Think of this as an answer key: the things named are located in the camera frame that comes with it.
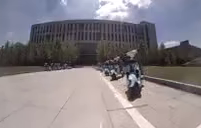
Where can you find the large curved grey building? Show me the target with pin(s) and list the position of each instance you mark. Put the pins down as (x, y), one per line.
(88, 33)

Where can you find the green grass lawn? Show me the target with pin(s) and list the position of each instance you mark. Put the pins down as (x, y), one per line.
(184, 75)
(11, 70)

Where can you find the dark building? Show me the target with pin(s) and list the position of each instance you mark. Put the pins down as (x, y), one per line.
(186, 51)

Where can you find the row of parked scooters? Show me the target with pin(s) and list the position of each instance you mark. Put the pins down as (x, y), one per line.
(133, 80)
(56, 66)

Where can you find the white painted line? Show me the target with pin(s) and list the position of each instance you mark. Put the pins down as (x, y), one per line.
(131, 108)

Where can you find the grey concrete kerb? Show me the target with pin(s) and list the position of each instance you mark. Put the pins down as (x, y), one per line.
(178, 85)

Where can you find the row of green trees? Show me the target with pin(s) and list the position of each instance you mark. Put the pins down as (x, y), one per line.
(21, 53)
(104, 51)

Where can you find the pale concrete paved road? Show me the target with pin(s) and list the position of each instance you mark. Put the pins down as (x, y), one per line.
(71, 100)

